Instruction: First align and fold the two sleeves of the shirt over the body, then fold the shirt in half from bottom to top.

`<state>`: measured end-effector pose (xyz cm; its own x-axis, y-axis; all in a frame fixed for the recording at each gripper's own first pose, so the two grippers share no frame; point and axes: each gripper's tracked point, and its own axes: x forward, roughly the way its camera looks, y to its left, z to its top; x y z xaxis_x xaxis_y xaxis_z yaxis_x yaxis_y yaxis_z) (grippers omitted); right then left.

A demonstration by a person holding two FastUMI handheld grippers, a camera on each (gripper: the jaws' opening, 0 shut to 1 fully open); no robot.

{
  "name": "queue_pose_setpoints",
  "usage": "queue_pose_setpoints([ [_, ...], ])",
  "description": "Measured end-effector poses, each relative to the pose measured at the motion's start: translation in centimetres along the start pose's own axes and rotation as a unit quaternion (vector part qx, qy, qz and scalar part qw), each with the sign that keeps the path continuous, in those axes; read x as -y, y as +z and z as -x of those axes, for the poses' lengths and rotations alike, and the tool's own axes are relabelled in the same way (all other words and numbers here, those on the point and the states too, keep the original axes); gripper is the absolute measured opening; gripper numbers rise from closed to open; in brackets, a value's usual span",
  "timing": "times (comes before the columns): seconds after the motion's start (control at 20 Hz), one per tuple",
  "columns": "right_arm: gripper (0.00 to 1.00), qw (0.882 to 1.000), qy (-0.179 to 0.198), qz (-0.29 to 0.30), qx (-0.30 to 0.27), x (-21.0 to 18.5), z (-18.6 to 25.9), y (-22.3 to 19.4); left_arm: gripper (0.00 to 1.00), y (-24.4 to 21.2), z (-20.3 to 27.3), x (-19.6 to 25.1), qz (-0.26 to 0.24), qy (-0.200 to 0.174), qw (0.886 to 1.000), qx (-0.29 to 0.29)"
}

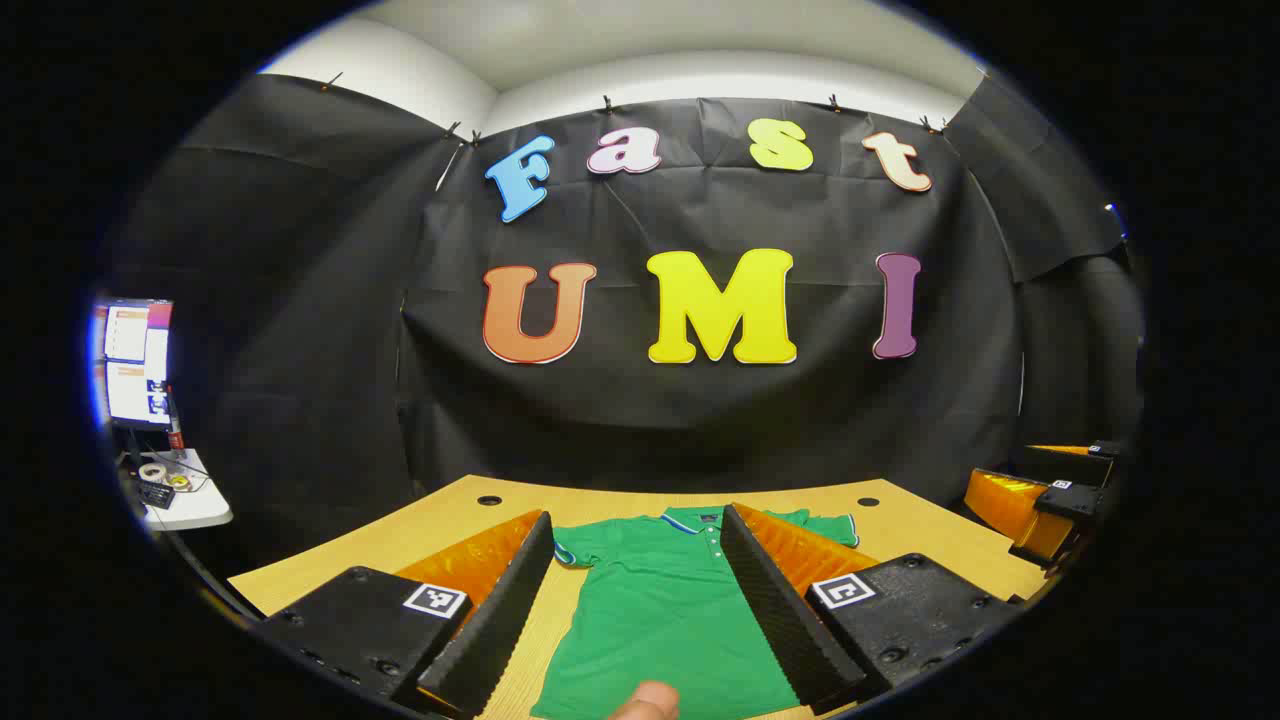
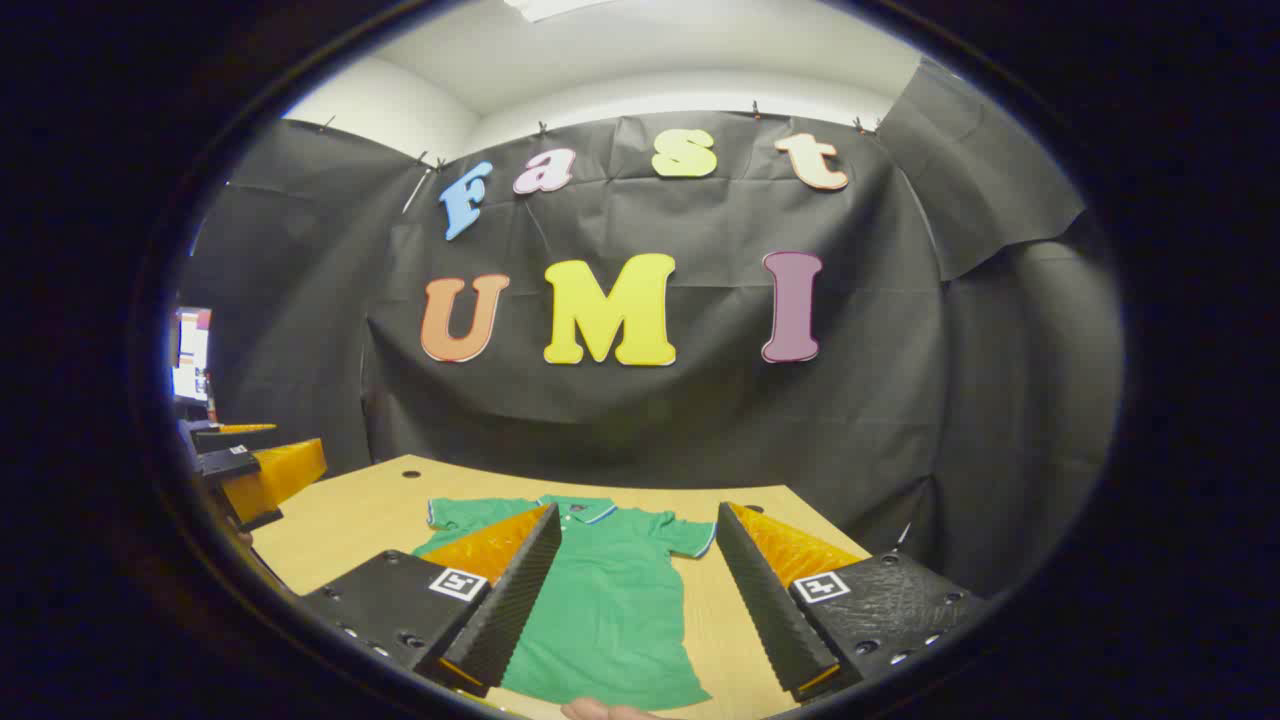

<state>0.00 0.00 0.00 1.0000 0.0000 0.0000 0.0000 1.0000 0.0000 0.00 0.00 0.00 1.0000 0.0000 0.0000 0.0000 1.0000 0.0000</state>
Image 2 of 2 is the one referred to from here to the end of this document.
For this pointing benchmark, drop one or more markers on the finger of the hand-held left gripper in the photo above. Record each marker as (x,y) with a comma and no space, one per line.
(280,470)
(235,432)

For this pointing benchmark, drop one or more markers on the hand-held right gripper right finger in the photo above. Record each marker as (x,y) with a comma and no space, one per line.
(765,610)

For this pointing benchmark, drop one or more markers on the black backdrop cloth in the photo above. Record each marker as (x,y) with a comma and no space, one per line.
(700,420)

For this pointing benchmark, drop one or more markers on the green T-shirt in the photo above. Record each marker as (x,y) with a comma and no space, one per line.
(610,600)

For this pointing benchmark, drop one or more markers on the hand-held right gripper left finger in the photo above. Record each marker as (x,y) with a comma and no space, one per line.
(515,610)

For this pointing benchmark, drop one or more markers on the computer monitor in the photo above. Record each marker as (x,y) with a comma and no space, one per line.
(190,355)

